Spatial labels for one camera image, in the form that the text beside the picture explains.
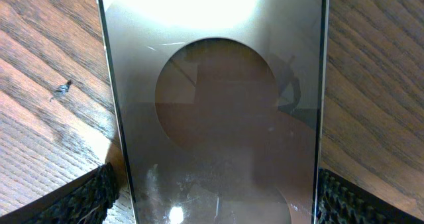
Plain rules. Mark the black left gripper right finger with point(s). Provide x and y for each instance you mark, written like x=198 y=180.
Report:
x=340 y=201

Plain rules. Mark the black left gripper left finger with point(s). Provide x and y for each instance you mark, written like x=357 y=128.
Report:
x=84 y=200

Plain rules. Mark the gold Galaxy smartphone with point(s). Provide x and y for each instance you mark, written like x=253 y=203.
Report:
x=219 y=106

